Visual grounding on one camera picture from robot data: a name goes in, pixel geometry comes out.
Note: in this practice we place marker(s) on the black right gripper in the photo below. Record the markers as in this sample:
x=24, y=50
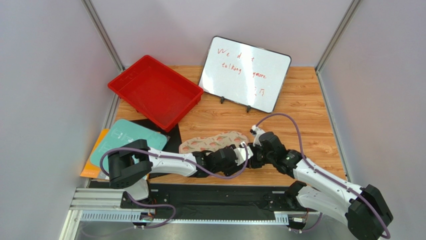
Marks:
x=257, y=154

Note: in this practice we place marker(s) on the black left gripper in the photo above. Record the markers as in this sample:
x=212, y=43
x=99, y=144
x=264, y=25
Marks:
x=234, y=169

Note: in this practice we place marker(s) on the floral mesh laundry bag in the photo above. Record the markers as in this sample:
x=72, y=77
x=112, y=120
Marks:
x=213, y=143

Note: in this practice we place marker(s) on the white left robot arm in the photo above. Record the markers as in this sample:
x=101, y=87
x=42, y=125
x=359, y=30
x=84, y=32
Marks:
x=130, y=164

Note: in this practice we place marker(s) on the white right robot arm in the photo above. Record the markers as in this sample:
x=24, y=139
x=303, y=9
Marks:
x=362, y=209

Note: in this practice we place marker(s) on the black board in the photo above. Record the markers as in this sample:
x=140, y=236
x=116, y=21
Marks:
x=174, y=136

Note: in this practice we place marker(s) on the white dry-erase board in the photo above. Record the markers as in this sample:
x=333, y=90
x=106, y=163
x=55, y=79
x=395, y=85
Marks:
x=244, y=74

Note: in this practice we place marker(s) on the red plastic tray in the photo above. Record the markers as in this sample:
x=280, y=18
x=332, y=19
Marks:
x=156, y=91

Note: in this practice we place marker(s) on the teal board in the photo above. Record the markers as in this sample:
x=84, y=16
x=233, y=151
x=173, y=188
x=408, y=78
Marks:
x=124, y=132

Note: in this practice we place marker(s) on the orange board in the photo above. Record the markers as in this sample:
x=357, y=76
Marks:
x=90, y=170

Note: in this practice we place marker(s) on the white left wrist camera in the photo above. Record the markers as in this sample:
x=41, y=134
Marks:
x=243, y=153

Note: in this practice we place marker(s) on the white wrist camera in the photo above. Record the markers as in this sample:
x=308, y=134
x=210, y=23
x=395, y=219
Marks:
x=257, y=132
x=243, y=153

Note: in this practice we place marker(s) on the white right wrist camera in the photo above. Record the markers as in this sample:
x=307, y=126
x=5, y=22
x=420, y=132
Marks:
x=257, y=132

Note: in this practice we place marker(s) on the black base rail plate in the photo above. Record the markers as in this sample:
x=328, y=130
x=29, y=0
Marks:
x=223, y=202

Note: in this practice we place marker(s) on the aluminium frame rail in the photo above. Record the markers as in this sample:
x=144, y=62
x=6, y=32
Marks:
x=103, y=205

